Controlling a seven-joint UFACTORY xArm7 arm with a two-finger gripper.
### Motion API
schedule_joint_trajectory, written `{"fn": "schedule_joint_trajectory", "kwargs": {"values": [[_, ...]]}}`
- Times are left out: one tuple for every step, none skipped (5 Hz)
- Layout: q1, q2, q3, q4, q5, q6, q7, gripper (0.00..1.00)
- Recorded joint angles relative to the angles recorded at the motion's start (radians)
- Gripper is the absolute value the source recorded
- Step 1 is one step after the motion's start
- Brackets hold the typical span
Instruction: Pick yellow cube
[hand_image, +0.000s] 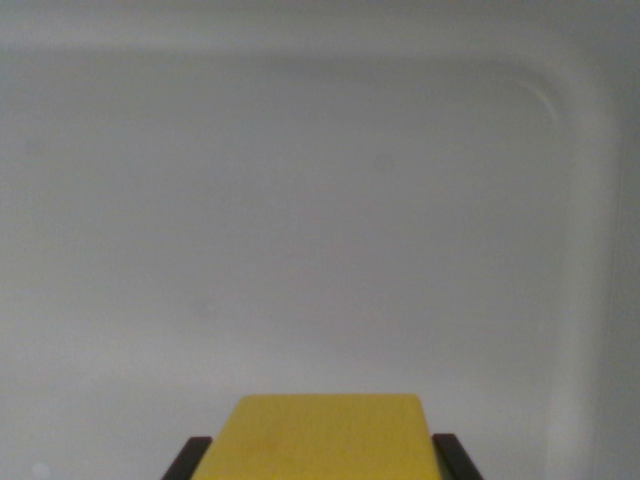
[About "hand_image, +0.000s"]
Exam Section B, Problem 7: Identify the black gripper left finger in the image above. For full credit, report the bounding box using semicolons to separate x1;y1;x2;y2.
160;436;214;480

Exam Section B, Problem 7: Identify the grey plastic bin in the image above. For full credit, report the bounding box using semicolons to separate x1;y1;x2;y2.
0;0;640;480

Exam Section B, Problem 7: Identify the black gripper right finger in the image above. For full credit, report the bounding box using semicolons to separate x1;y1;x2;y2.
431;432;485;480

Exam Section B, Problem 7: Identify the yellow cube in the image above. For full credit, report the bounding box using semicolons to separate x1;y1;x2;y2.
191;393;443;480

